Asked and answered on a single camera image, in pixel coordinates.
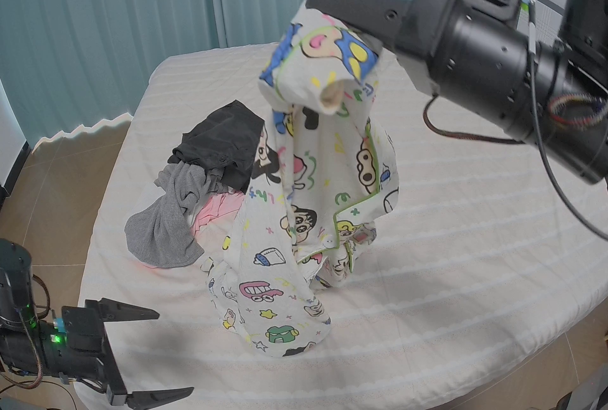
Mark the bed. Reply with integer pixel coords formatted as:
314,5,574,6
77,0,608,410

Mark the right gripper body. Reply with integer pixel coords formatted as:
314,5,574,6
395,0,533,134

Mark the pink garment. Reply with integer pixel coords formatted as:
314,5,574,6
187,189,248,240

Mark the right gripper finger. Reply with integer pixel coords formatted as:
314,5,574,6
306,0,413,55

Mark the grey garment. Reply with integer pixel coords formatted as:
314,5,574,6
125,160,249,269

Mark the white printed pyjama top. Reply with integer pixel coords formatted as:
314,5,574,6
204,0,401,359

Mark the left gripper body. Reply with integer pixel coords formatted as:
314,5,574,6
45,299,128,405

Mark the black cable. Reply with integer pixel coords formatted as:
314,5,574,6
525,0,608,240
424,94,528,144

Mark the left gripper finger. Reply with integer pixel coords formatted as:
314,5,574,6
97,297,160,322
125,386,195,406

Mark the black garment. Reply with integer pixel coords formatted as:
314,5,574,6
167,99,265,191

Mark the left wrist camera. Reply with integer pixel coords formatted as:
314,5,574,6
61,306,104,352

